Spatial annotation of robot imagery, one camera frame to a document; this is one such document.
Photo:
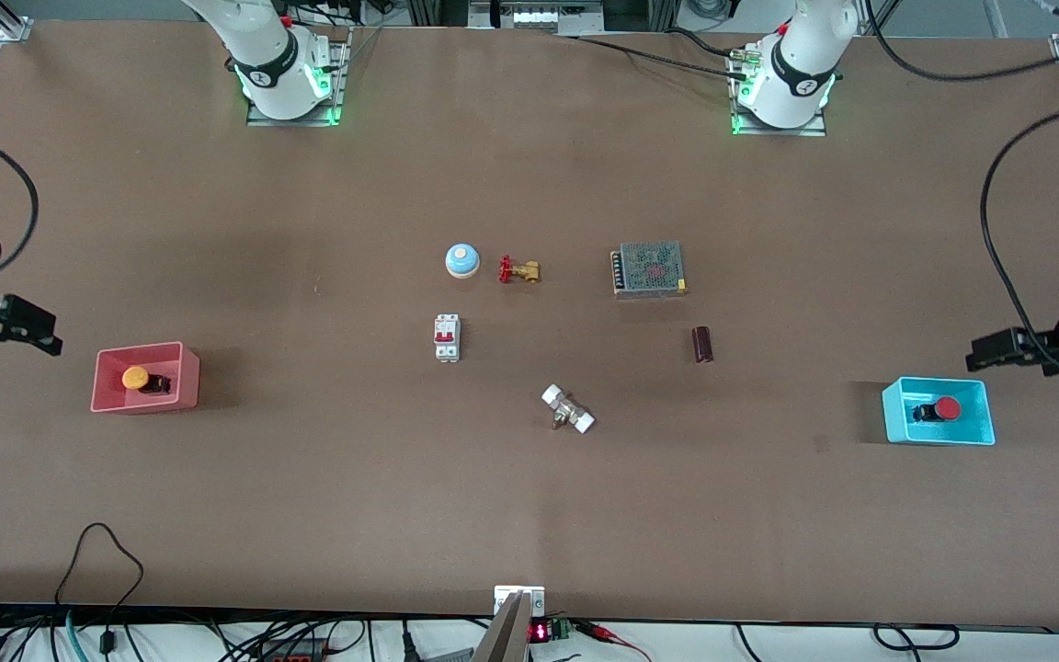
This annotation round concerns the metal mesh power supply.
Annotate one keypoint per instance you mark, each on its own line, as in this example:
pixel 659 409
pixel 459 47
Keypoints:
pixel 649 268

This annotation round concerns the pink plastic box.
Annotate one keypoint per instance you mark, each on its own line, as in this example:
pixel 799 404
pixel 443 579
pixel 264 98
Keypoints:
pixel 171 359

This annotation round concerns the red push button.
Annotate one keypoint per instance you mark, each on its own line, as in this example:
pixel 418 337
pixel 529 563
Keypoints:
pixel 950 409

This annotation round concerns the white and silver pipe fitting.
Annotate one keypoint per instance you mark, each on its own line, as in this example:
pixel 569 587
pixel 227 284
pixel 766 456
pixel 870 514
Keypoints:
pixel 568 410

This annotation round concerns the cyan plastic box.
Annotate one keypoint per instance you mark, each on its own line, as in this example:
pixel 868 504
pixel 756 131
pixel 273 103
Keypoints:
pixel 916 432

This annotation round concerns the white power strip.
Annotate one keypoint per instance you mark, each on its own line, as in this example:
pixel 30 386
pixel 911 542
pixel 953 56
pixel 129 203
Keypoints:
pixel 534 18

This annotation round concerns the red LED display module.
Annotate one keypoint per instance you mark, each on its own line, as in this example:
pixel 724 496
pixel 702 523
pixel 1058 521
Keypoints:
pixel 539 633

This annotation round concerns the red clip lead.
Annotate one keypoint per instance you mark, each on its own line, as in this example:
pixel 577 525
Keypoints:
pixel 598 632

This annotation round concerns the white circuit breaker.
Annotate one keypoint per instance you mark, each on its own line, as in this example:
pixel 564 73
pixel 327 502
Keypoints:
pixel 447 338

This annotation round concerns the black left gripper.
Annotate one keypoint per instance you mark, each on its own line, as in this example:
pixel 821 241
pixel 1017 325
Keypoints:
pixel 1051 349

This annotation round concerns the yellow push button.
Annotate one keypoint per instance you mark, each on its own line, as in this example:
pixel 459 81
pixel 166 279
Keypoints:
pixel 135 377

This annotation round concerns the white metal mount bracket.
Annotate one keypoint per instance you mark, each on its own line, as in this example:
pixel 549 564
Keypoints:
pixel 534 598

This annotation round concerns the brown cylinder capacitor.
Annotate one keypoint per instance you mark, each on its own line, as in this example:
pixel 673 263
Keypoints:
pixel 702 345

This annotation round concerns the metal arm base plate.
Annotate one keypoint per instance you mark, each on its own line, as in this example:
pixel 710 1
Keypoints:
pixel 258 115
pixel 814 129

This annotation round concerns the grey aluminium beam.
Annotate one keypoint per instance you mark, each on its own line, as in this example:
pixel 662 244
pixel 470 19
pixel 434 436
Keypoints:
pixel 506 639

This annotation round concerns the blue round bell button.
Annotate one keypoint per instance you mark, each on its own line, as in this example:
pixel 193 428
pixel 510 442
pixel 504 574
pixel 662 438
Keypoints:
pixel 461 262

